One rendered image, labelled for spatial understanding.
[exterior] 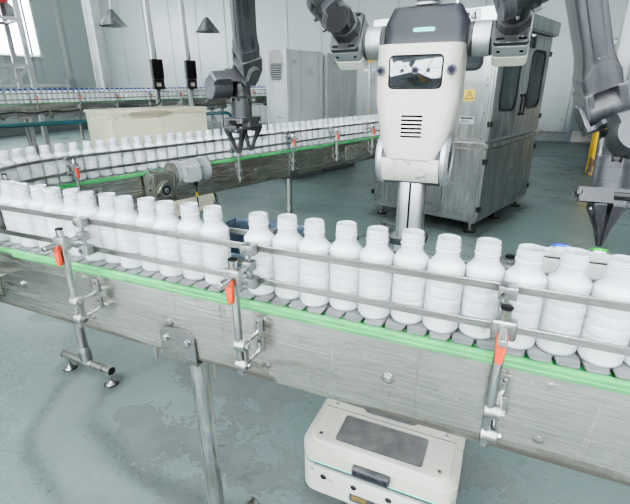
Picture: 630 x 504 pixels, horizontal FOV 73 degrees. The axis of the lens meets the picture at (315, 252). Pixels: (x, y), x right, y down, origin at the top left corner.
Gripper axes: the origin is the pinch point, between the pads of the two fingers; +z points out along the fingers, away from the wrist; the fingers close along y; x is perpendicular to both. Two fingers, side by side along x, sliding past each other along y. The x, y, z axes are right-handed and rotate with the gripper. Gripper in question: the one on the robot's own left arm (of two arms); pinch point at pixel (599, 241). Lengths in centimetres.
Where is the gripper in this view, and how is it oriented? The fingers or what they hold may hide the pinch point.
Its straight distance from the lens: 91.8
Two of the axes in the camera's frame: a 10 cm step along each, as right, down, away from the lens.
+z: -1.3, 9.9, 0.6
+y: 9.1, 1.4, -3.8
